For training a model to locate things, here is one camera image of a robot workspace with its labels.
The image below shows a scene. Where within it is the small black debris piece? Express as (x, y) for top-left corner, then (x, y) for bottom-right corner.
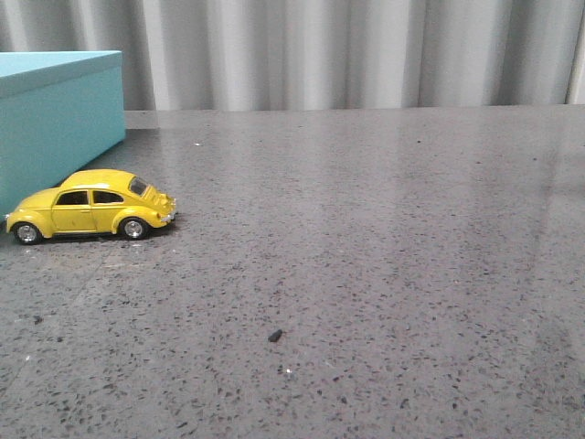
(268, 329), (283, 343)

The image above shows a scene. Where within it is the yellow toy beetle car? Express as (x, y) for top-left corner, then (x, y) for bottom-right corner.
(5, 169), (176, 245)

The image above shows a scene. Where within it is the light blue storage box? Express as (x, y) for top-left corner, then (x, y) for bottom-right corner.
(1, 50), (125, 213)

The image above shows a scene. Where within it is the grey pleated curtain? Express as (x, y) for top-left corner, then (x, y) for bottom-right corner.
(1, 1), (584, 111)

